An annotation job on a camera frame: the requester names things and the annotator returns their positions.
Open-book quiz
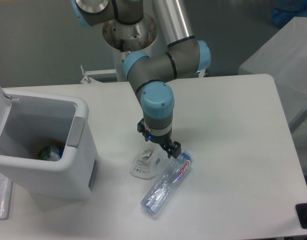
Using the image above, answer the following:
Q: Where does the white cabinet at right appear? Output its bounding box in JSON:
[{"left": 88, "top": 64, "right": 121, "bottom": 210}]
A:
[{"left": 238, "top": 17, "right": 307, "bottom": 132}]

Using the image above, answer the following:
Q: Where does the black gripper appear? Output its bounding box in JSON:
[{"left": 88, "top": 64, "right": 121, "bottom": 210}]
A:
[{"left": 137, "top": 118, "right": 182, "bottom": 159}]

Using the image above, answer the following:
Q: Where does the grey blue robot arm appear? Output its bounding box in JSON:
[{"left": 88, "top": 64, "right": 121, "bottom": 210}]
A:
[{"left": 71, "top": 0, "right": 211, "bottom": 158}]

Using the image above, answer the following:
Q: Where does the white open trash can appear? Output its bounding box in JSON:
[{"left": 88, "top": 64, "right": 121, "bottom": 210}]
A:
[{"left": 0, "top": 86, "right": 98, "bottom": 200}]

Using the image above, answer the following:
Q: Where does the blue object top right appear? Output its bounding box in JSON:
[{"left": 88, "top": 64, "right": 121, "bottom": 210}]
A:
[{"left": 270, "top": 0, "right": 307, "bottom": 29}]

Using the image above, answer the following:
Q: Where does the white plastic package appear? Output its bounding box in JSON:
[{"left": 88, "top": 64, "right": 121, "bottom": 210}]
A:
[{"left": 129, "top": 141, "right": 170, "bottom": 180}]

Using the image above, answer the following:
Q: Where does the clear plastic water bottle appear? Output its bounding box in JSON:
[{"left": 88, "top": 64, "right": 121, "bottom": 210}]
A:
[{"left": 140, "top": 150, "right": 193, "bottom": 216}]

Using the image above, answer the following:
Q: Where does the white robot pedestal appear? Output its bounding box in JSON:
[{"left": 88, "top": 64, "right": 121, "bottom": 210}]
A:
[{"left": 79, "top": 13, "right": 159, "bottom": 85}]

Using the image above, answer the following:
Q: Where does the trash inside bin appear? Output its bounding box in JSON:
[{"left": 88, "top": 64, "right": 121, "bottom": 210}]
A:
[{"left": 37, "top": 140, "right": 66, "bottom": 162}]

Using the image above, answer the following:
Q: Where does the black pedestal cable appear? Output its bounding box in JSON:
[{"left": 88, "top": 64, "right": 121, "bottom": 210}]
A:
[{"left": 119, "top": 39, "right": 127, "bottom": 63}]

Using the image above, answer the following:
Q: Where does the black device at edge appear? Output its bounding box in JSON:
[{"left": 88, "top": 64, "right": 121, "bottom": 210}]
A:
[{"left": 295, "top": 203, "right": 307, "bottom": 229}]

